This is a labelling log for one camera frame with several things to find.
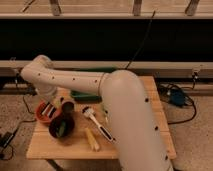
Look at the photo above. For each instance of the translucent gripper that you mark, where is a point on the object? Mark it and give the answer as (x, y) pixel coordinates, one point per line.
(46, 92)

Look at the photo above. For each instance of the striped whiteboard eraser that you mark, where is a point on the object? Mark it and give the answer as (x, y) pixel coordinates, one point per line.
(48, 110)

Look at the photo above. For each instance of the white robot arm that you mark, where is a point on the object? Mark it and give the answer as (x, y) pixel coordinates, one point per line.
(136, 134)

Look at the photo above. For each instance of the red bowl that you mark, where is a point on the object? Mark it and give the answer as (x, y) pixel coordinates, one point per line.
(45, 119)

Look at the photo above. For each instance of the dark brown bowl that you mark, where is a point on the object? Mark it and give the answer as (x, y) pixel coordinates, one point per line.
(56, 122)

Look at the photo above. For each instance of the small metal cup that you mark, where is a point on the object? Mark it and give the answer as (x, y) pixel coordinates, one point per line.
(68, 107)

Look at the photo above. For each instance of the green plastic tray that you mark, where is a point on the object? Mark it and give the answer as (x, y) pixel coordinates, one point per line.
(83, 97)

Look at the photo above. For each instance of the green cucumber piece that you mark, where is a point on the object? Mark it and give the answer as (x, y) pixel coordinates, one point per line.
(61, 129)

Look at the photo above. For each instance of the wooden table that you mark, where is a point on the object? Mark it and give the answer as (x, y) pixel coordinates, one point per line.
(76, 146)

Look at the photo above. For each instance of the white dish brush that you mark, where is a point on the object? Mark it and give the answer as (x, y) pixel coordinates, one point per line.
(89, 112)

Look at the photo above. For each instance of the black power adapter left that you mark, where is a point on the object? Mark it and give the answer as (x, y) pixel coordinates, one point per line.
(6, 139)

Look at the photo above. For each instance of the blue power box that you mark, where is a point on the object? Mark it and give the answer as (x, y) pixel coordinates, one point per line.
(177, 98)

